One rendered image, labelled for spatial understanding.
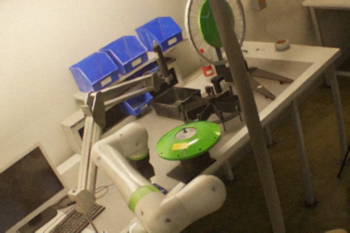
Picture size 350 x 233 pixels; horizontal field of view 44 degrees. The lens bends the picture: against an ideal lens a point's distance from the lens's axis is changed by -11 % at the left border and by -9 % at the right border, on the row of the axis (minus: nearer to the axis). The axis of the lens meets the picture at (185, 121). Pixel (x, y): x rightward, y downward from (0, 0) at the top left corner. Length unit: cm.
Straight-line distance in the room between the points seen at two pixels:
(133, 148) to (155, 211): 40
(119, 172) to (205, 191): 32
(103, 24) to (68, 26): 25
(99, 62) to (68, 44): 24
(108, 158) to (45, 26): 126
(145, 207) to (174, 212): 10
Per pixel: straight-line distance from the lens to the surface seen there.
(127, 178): 156
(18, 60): 267
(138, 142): 175
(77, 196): 187
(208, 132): 216
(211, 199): 145
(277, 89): 276
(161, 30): 318
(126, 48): 301
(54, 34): 276
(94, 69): 288
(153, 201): 144
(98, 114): 192
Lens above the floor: 210
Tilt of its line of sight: 26 degrees down
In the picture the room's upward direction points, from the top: 19 degrees counter-clockwise
